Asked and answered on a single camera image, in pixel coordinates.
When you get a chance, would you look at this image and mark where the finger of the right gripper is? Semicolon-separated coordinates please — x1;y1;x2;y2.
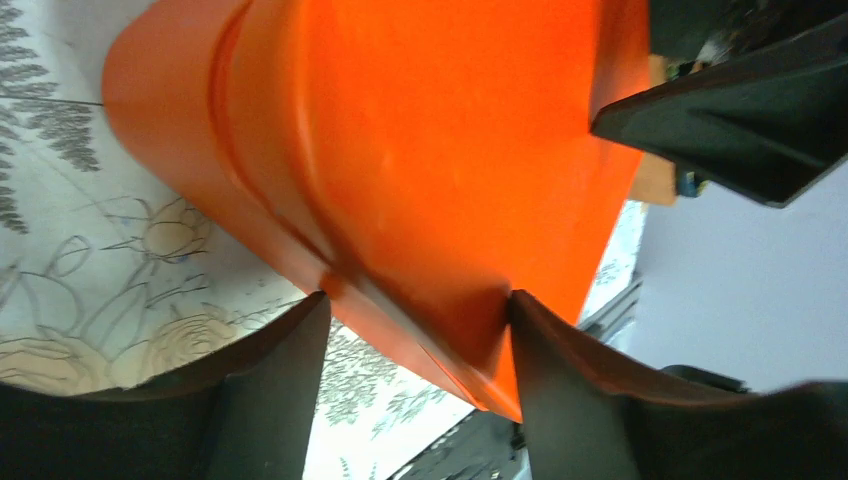
590;14;847;208

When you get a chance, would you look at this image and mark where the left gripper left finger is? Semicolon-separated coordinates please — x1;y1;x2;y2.
1;291;331;479

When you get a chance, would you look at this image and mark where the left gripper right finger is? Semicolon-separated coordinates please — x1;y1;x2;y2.
508;290;847;479

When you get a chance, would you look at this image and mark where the orange chocolate box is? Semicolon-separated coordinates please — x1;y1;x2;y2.
101;0;525;424

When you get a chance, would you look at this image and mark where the orange box lid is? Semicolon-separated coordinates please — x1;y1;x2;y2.
226;1;650;402

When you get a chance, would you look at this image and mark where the wooden compartment organizer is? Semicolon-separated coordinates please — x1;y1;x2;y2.
628;55;708;207

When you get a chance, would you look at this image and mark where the floral table mat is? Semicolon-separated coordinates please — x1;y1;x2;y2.
0;0;647;480

